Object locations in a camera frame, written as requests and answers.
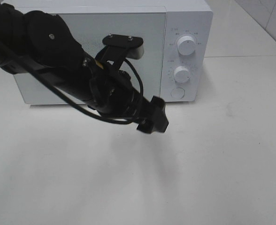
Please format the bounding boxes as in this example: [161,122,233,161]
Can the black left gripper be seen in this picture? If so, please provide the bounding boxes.
[88,67,169,134]

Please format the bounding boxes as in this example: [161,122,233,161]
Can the round white door button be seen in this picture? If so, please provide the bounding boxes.
[170,88,185,99]

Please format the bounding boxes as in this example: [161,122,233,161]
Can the white microwave door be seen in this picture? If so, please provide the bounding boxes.
[14,13,165,105]

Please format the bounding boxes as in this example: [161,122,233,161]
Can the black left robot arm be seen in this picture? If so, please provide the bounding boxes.
[0,3,169,134]

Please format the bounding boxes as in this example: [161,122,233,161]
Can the lower white timer knob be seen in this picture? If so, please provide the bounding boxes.
[173,66,191,83]

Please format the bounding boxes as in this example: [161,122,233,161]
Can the white microwave oven body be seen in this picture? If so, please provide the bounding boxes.
[10,0,213,102]

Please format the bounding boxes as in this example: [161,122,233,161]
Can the upper white power knob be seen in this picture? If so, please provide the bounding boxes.
[176,34,196,56]

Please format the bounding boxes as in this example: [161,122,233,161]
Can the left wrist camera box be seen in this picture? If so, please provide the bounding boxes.
[95,34,145,70]

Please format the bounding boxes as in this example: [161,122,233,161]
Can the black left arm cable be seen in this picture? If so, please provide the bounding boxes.
[0,32,144,125]

